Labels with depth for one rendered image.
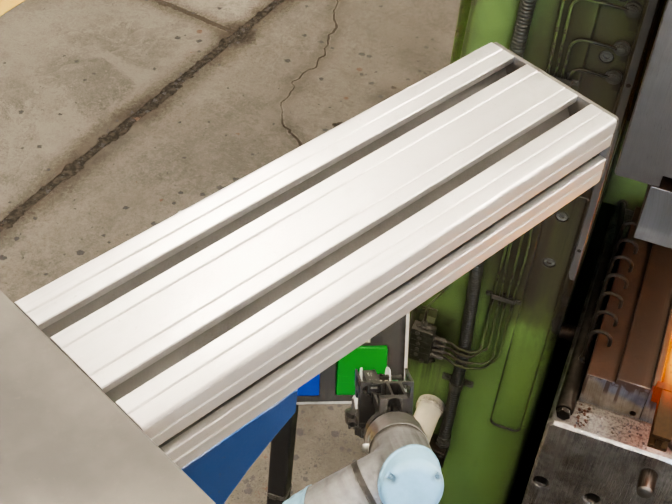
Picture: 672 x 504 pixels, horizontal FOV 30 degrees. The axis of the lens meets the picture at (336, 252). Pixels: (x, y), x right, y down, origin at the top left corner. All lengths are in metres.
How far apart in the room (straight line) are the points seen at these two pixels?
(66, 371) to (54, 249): 2.96
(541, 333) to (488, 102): 1.49
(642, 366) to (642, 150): 0.44
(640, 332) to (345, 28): 2.48
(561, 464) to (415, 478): 0.64
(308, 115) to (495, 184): 3.31
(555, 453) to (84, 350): 1.55
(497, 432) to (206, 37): 2.24
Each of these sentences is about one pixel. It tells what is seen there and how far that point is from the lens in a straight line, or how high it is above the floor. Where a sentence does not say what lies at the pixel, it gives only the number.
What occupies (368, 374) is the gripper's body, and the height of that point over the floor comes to 1.17.
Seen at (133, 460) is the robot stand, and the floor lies 2.03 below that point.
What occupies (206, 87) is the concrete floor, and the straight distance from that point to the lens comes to 4.02.
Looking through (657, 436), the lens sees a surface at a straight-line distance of 1.89.
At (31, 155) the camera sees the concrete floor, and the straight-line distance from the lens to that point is 3.78.
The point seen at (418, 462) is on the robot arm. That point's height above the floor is 1.28.
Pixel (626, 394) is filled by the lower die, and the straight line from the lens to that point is 1.99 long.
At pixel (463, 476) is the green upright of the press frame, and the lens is 2.48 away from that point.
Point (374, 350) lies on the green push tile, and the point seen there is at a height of 1.04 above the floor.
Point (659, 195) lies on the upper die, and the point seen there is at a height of 1.35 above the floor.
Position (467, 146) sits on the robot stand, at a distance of 0.64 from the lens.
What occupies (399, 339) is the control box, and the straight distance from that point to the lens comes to 1.86.
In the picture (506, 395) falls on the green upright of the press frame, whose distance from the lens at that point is 2.28.
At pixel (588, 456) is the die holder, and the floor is 0.86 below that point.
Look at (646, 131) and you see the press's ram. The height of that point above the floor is 1.45.
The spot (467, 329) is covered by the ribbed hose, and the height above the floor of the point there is 0.87.
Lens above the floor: 2.43
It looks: 44 degrees down
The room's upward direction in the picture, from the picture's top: 6 degrees clockwise
